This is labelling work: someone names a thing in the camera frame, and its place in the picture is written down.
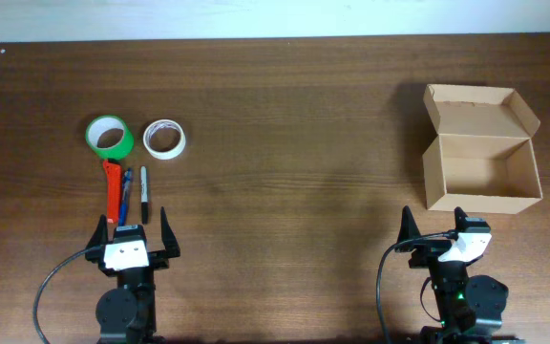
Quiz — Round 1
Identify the white masking tape roll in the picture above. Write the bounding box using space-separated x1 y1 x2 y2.
142 119 186 161

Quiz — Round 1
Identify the black permanent marker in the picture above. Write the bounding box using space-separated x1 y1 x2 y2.
140 166 149 225

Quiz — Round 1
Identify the orange utility knife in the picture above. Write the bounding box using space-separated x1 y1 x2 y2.
102 159 122 224

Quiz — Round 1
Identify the brown cardboard box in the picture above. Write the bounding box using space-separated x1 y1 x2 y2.
422 84 543 214

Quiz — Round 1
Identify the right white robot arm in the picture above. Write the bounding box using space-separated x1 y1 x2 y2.
395 206 509 343

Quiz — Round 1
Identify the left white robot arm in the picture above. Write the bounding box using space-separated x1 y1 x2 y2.
85 210 180 343

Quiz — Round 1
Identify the green tape roll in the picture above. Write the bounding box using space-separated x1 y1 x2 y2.
85 115 135 160

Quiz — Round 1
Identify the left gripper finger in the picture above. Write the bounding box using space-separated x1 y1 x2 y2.
160 207 180 257
87 215 108 248

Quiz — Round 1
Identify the blue ballpoint pen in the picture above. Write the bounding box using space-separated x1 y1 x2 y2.
117 168 133 226

